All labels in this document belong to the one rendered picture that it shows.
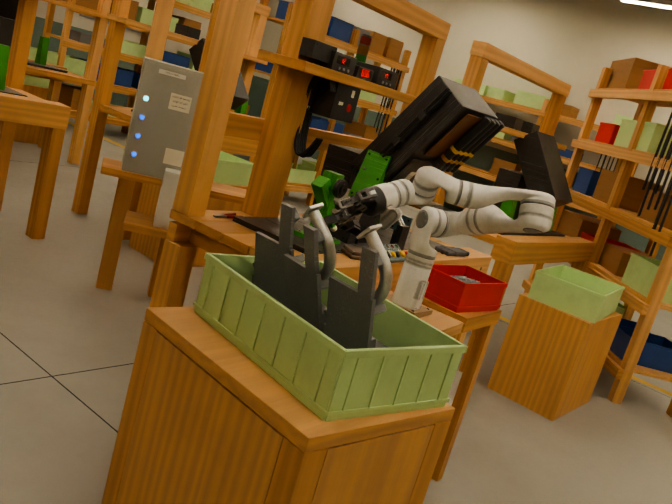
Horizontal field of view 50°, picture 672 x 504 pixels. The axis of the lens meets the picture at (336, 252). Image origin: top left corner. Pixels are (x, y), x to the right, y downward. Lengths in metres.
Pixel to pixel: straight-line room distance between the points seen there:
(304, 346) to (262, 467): 0.28
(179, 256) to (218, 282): 0.85
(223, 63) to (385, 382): 1.42
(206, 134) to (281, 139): 0.42
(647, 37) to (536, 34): 1.76
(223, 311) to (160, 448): 0.38
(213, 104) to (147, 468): 1.30
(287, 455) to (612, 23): 11.20
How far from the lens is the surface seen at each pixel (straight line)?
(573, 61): 12.39
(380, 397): 1.68
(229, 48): 2.66
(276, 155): 2.97
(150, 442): 2.00
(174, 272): 2.78
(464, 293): 2.75
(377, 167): 2.96
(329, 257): 1.75
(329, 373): 1.57
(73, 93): 10.22
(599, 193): 6.41
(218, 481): 1.77
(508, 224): 2.05
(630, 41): 12.19
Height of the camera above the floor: 1.48
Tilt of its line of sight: 12 degrees down
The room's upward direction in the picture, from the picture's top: 16 degrees clockwise
